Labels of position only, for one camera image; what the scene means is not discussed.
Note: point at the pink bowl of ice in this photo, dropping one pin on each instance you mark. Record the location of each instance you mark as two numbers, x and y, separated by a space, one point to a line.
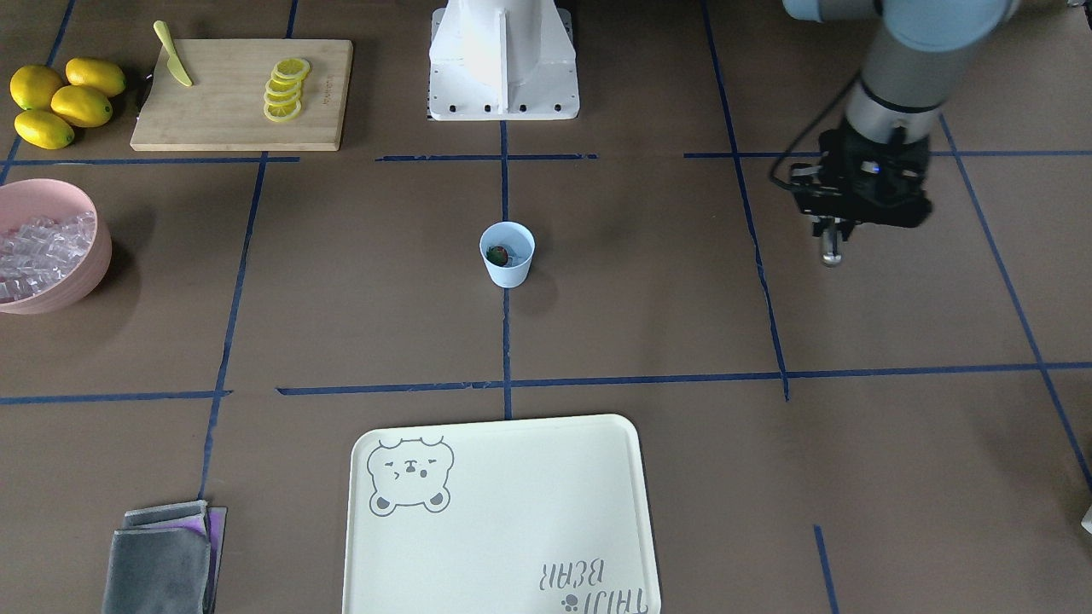
56 248

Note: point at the yellow plastic knife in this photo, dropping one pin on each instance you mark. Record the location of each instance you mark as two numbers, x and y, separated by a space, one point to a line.
173 60

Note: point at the wooden cutting board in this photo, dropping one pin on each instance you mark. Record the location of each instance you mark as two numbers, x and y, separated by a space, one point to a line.
223 110

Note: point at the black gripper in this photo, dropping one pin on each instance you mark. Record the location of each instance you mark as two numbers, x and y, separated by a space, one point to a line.
829 232

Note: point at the light blue plastic cup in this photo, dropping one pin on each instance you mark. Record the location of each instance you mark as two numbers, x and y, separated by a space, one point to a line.
507 249

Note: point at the yellow lemon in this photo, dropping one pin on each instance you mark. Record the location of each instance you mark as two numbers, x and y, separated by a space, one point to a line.
82 106
33 86
102 75
44 129

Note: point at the grey folded cloth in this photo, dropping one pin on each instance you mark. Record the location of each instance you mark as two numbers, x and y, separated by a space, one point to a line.
166 559

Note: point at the red strawberry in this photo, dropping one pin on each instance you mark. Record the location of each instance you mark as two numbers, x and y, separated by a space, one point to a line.
497 255

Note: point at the cream bear tray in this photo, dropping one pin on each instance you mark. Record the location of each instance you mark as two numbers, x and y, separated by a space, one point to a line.
519 516

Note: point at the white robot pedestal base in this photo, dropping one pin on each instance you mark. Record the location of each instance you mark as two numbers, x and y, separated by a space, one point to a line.
502 61

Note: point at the lemon slices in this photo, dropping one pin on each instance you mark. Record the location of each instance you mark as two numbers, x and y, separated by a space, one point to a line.
283 92

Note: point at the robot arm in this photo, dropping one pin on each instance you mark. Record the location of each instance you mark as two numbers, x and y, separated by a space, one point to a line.
921 51

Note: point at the steel muddler black tip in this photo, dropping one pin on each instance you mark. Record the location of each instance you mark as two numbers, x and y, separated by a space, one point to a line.
830 247

